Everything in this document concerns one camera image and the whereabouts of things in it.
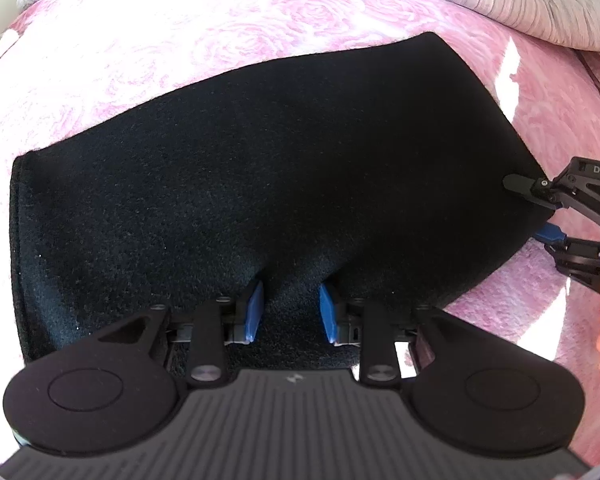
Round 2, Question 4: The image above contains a black knit garment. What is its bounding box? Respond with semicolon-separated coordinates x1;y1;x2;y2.
9;31;554;384

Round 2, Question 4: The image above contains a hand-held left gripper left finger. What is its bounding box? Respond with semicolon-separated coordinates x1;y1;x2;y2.
97;279;265;389

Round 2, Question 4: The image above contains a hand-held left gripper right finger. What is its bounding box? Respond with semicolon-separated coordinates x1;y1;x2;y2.
318;281;486;386

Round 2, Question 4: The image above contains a pink floral blanket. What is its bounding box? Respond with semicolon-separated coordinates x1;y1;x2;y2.
0;0;600;466

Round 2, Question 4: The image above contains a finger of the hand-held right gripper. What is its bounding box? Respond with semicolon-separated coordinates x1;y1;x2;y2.
502;157;600;231
534;220;600;294

